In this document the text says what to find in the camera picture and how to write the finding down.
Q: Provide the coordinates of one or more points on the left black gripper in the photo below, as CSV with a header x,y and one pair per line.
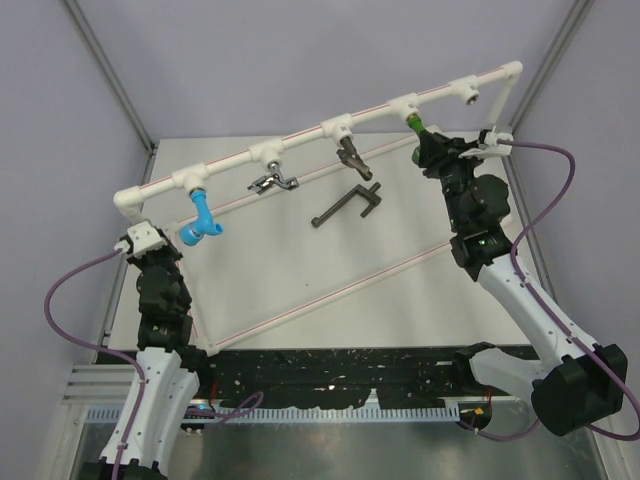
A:
x,y
139,262

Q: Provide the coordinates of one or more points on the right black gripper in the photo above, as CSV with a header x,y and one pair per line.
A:
x,y
437,153

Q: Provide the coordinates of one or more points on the green plastic faucet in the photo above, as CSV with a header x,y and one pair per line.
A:
x,y
416,132

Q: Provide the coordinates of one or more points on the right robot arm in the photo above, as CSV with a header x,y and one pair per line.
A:
x,y
574,381

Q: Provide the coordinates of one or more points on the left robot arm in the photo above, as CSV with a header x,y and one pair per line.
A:
x,y
141,444

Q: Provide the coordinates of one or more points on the blue plastic faucet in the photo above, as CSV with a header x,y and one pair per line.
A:
x,y
204,224

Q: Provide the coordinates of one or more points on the dark grey installed faucet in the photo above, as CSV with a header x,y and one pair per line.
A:
x,y
350,157

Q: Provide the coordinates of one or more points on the chrome metal faucet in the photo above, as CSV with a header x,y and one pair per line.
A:
x,y
274,178

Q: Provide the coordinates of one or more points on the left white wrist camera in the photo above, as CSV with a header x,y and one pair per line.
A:
x,y
140,239

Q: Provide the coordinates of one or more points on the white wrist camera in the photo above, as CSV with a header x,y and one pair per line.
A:
x,y
140,239
490,143

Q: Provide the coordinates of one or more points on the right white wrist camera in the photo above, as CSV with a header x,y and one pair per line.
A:
x,y
490,143

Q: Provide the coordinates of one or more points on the white slotted cable duct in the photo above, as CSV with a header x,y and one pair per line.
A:
x,y
369,413

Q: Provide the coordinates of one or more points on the black speckled base plate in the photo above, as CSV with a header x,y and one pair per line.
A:
x,y
335,378

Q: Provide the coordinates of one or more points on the right aluminium corner post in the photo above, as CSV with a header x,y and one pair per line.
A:
x,y
562,39

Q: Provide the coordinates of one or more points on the aluminium corner post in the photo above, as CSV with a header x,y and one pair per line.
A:
x,y
562,39
105,67

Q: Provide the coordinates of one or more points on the left aluminium corner post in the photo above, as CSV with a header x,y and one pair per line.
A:
x,y
105,67

